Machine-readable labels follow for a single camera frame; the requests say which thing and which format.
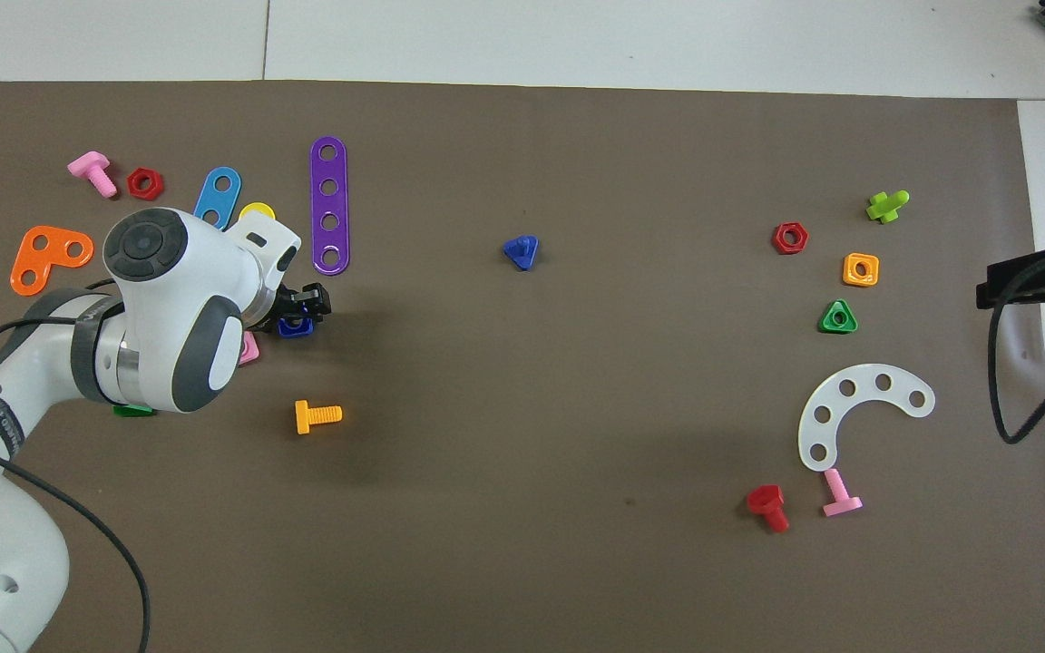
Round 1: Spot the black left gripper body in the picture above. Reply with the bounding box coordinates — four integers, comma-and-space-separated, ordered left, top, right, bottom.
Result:
258, 287, 308, 334

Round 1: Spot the blue triangle screw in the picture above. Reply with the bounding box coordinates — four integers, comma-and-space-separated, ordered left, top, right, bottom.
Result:
502, 235, 540, 272

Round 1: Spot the orange plastic screw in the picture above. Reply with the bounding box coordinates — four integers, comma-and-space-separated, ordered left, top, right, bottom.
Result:
295, 399, 343, 435

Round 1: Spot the lime green cross screw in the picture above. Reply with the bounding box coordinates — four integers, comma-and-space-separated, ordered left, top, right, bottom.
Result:
865, 190, 911, 225

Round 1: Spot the orange square nut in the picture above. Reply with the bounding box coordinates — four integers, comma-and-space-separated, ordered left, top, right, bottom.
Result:
842, 252, 880, 288

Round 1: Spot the green triangle nut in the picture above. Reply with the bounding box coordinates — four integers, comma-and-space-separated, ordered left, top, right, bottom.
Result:
818, 299, 859, 335

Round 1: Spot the pink plastic screw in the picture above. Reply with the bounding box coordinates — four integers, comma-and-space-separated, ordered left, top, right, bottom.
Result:
822, 468, 864, 519
67, 151, 119, 199

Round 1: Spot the red hexagon screw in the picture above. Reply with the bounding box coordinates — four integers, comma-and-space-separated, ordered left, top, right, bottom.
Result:
746, 484, 791, 534

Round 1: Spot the purple four-hole strip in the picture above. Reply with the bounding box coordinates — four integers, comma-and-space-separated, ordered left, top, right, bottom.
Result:
309, 136, 351, 276

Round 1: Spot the blue two-hole plate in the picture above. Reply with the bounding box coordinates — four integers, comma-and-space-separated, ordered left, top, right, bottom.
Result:
192, 167, 242, 229

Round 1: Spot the white curved five-hole plate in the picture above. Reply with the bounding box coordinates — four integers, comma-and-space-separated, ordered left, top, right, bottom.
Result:
797, 364, 936, 473

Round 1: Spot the orange three-hole angle plate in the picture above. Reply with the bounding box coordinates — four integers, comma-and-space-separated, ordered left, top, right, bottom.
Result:
10, 225, 95, 297

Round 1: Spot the brown table mat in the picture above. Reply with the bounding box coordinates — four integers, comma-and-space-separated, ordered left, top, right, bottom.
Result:
0, 80, 1045, 653

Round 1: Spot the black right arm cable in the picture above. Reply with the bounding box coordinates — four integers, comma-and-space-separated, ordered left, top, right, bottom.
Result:
986, 243, 1045, 445

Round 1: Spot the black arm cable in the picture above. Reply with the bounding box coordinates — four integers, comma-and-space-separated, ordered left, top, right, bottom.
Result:
986, 243, 1045, 445
0, 277, 152, 653

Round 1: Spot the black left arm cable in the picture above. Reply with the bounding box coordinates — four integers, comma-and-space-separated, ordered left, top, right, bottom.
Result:
0, 277, 152, 653

